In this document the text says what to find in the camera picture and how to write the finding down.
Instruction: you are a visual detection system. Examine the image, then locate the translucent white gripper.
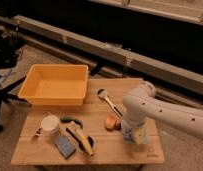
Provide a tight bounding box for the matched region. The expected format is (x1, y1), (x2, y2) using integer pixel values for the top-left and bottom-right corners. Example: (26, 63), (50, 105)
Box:
(122, 120), (149, 146)

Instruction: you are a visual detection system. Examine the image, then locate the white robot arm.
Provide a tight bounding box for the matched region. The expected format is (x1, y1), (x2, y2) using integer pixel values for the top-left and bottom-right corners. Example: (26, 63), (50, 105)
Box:
(122, 81), (203, 140)

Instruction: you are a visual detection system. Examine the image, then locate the dark red grapes bunch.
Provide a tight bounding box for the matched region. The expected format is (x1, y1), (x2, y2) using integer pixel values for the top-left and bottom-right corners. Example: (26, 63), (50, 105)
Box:
(115, 120), (121, 130)

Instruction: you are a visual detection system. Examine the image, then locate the peach fruit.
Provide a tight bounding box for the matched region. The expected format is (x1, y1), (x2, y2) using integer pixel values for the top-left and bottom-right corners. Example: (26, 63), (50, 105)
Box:
(105, 116), (116, 130)

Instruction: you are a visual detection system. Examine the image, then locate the black round dish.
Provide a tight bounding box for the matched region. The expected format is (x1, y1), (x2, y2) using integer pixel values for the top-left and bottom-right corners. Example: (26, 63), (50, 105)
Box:
(79, 136), (94, 151)

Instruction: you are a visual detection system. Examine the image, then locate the wooden folding table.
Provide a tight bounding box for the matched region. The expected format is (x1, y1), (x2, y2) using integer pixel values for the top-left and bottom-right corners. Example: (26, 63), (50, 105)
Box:
(11, 78), (164, 166)

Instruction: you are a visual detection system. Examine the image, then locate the yellow banana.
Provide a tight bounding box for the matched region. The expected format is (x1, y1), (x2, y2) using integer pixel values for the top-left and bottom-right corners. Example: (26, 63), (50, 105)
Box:
(77, 129), (94, 156)

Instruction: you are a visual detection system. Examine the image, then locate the beige brush with black edge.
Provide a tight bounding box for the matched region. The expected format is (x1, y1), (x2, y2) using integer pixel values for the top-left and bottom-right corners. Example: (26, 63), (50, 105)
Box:
(66, 121), (85, 143)

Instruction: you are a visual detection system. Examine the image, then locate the green chili pepper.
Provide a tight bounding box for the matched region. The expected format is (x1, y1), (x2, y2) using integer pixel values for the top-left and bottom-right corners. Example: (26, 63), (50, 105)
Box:
(60, 117), (83, 128)

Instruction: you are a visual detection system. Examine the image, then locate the blue sponge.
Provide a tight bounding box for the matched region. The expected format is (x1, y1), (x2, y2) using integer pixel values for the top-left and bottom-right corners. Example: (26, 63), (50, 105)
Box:
(55, 136), (76, 159)

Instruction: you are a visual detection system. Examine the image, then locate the white round container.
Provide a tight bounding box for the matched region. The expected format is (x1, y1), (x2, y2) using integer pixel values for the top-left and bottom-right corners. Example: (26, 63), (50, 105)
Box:
(41, 115), (59, 135)

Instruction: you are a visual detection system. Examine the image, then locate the yellow plastic bin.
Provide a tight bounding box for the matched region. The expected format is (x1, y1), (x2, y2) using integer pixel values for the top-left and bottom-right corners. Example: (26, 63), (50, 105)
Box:
(18, 64), (88, 106)

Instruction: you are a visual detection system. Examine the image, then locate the black camera tripod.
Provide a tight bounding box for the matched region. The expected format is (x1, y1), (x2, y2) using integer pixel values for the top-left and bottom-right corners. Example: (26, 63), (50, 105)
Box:
(0, 30), (25, 132)

